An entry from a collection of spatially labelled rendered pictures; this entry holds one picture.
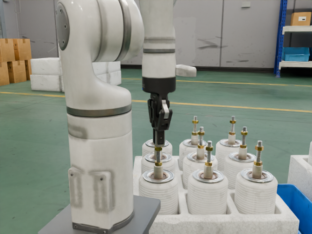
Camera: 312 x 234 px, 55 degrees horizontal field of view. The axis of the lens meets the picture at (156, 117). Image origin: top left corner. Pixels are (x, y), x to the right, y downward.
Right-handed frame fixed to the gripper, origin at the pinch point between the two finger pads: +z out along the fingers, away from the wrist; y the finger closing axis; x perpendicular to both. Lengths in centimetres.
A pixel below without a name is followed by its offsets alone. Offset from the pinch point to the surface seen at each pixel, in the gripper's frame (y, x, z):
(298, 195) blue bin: -5, 46, 25
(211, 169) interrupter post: 4.1, 11.7, 7.7
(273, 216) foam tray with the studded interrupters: 12.4, 23.7, 17.1
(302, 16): -337, 319, -59
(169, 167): -7.1, 5.1, 11.3
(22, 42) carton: -406, -89, -19
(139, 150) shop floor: -83, 13, 35
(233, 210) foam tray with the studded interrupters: 7.9, 16.1, 17.1
